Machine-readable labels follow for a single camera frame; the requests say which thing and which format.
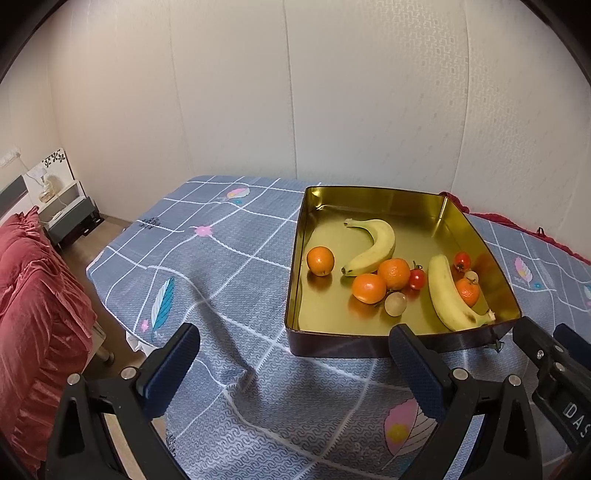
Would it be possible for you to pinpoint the grey bed headboard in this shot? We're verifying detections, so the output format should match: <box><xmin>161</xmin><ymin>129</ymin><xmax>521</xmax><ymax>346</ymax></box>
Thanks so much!
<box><xmin>0</xmin><ymin>173</ymin><xmax>33</xmax><ymax>227</ymax></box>

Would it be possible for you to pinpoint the orange mandarin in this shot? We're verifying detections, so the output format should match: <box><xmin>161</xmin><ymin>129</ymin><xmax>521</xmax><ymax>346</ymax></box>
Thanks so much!
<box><xmin>307</xmin><ymin>246</ymin><xmax>335</xmax><ymax>277</ymax></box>
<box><xmin>351</xmin><ymin>273</ymin><xmax>387</xmax><ymax>305</ymax></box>
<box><xmin>455</xmin><ymin>278</ymin><xmax>481</xmax><ymax>308</ymax></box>
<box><xmin>378</xmin><ymin>258</ymin><xmax>411</xmax><ymax>291</ymax></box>

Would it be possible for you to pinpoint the gold rectangular tin box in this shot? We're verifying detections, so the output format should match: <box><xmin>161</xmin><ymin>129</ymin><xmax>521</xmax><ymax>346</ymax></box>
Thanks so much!
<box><xmin>285</xmin><ymin>186</ymin><xmax>522</xmax><ymax>358</ymax></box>

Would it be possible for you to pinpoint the dark red cloth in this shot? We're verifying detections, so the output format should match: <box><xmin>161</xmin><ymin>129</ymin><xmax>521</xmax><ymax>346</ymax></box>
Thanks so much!
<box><xmin>438</xmin><ymin>191</ymin><xmax>591</xmax><ymax>266</ymax></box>

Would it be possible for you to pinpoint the white floral decorated panel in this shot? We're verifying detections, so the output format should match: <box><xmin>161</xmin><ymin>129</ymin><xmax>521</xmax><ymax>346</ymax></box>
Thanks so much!
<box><xmin>23</xmin><ymin>148</ymin><xmax>77</xmax><ymax>204</ymax></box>

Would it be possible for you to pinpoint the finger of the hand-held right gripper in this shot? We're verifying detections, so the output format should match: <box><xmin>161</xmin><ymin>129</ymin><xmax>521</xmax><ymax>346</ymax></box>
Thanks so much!
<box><xmin>553</xmin><ymin>323</ymin><xmax>591</xmax><ymax>384</ymax></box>
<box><xmin>514</xmin><ymin>318</ymin><xmax>575</xmax><ymax>393</ymax></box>

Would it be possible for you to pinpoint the strongly curved yellow banana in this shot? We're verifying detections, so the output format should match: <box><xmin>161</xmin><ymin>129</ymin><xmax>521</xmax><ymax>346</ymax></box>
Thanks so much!
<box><xmin>341</xmin><ymin>218</ymin><xmax>397</xmax><ymax>278</ymax></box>

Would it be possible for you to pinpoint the grey printed tablecloth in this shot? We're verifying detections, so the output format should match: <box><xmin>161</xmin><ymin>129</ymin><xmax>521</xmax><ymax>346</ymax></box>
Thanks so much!
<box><xmin>87</xmin><ymin>174</ymin><xmax>591</xmax><ymax>480</ymax></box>

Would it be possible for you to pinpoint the red ruffled bed cover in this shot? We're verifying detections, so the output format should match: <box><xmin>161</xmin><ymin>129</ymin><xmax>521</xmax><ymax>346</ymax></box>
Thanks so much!
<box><xmin>0</xmin><ymin>205</ymin><xmax>99</xmax><ymax>478</ymax></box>

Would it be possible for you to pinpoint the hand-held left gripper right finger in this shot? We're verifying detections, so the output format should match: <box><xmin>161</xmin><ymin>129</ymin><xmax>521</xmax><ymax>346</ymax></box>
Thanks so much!
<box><xmin>388</xmin><ymin>323</ymin><xmax>539</xmax><ymax>480</ymax></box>

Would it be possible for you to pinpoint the long yellow banana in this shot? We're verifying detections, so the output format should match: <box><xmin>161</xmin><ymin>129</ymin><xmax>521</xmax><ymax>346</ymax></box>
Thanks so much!
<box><xmin>428</xmin><ymin>254</ymin><xmax>497</xmax><ymax>332</ymax></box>

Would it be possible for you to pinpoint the grey and white nightstand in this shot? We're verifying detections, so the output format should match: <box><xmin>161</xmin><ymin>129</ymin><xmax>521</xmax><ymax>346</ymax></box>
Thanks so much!
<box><xmin>39</xmin><ymin>180</ymin><xmax>100</xmax><ymax>250</ymax></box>

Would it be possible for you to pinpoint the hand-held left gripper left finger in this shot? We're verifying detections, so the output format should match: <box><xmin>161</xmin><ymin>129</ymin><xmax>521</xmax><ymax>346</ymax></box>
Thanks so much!
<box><xmin>45</xmin><ymin>322</ymin><xmax>201</xmax><ymax>480</ymax></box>

